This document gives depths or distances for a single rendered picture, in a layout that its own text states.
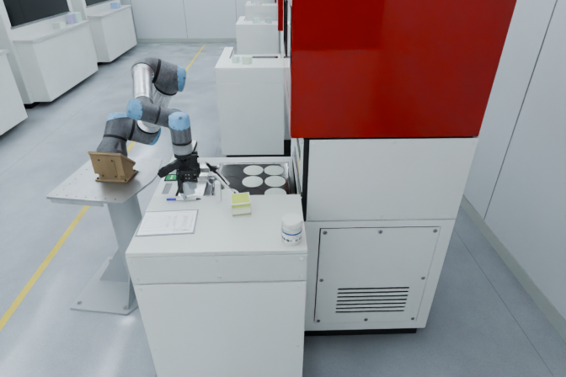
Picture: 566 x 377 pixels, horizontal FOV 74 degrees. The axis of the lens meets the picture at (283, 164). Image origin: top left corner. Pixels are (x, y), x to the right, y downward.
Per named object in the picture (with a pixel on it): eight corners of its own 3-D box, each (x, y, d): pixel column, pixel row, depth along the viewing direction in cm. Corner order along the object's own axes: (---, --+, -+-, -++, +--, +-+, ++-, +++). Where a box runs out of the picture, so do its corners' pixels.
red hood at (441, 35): (411, 78, 219) (431, -38, 190) (478, 136, 148) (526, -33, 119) (282, 78, 216) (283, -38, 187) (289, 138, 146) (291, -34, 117)
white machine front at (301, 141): (295, 141, 237) (296, 79, 217) (306, 221, 166) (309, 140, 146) (290, 141, 237) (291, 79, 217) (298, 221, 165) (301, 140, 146)
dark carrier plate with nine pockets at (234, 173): (286, 164, 195) (286, 163, 195) (290, 202, 165) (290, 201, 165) (221, 165, 194) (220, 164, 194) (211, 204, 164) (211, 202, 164)
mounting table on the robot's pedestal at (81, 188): (52, 218, 188) (45, 196, 182) (100, 173, 227) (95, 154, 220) (138, 225, 184) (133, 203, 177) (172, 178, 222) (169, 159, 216)
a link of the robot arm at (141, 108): (133, 45, 169) (132, 99, 134) (157, 54, 175) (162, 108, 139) (125, 67, 175) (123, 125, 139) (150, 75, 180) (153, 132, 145)
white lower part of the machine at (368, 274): (383, 240, 279) (401, 140, 239) (423, 338, 207) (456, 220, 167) (288, 241, 277) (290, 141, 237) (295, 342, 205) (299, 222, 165)
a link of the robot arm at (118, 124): (101, 137, 197) (106, 114, 200) (128, 143, 204) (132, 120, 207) (104, 132, 187) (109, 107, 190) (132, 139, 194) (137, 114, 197)
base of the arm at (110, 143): (89, 151, 185) (93, 131, 188) (104, 158, 200) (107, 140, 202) (120, 153, 185) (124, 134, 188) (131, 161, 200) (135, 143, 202)
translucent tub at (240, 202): (249, 205, 151) (248, 191, 148) (251, 216, 145) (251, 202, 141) (231, 207, 150) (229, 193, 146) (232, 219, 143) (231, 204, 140)
